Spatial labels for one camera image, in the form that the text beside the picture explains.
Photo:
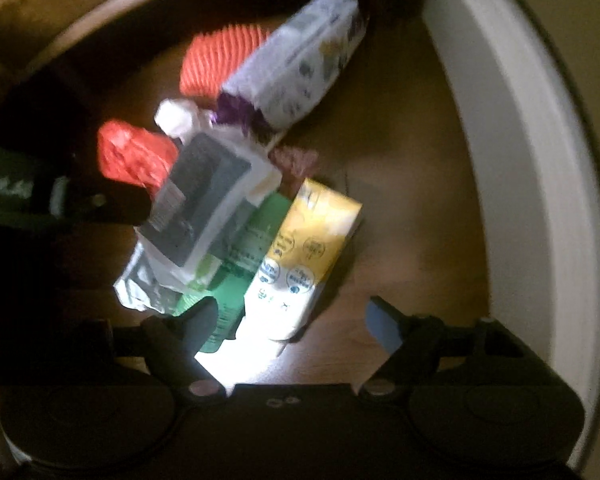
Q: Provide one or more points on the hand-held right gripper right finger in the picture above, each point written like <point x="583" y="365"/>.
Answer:
<point x="382" y="324"/>

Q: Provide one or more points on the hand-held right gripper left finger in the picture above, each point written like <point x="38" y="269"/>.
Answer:
<point x="203" y="321"/>

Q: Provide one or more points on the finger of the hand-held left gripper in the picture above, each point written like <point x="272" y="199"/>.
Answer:
<point x="115" y="205"/>

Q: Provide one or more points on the white grey foil pouch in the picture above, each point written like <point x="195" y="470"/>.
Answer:
<point x="205" y="185"/>

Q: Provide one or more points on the white purple snack packet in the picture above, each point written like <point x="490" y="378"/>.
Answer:
<point x="300" y="60"/>

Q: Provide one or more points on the red crumpled wrapper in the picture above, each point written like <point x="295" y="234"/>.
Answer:
<point x="125" y="152"/>

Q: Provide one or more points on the green box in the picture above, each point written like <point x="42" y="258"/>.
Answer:
<point x="245" y="255"/>

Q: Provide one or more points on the white crumpled tissue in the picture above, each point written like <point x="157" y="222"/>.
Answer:
<point x="176" y="115"/>

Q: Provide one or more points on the yellow white carton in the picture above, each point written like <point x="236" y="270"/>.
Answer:
<point x="305" y="240"/>

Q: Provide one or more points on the orange ribbed foam net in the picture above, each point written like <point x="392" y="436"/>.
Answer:
<point x="215" y="60"/>

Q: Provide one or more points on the small brown wrapper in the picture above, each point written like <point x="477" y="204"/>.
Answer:
<point x="292" y="160"/>

